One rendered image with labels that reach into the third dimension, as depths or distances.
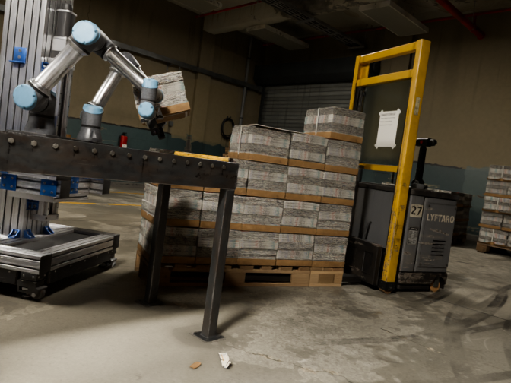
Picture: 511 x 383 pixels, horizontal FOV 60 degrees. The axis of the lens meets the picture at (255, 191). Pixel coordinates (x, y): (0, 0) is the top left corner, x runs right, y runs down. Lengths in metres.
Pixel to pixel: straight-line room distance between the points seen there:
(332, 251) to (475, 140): 6.16
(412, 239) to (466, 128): 5.83
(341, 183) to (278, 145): 0.58
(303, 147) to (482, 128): 6.36
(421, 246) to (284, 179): 1.24
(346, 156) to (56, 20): 2.03
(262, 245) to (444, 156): 6.68
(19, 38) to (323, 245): 2.30
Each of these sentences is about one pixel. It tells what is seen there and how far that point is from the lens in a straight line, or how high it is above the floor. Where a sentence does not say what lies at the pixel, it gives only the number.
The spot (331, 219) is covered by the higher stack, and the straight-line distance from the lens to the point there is 3.23.
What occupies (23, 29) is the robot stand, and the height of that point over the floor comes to 1.38.
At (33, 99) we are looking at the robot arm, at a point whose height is 0.97.
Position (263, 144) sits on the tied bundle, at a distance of 2.92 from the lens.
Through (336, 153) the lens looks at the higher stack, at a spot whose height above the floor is 0.97.
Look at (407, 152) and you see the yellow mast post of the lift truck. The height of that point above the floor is 1.04.
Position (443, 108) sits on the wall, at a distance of 9.45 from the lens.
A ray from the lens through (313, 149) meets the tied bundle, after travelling 3.11.
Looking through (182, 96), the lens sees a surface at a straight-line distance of 2.57.
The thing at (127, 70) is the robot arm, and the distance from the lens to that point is 2.43.
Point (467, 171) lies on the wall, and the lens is 9.09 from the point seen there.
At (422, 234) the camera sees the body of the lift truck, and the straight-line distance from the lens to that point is 3.63.
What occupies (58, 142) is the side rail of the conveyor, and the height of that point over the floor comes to 0.79.
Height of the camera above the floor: 0.79
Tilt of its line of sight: 3 degrees down
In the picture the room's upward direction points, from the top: 8 degrees clockwise
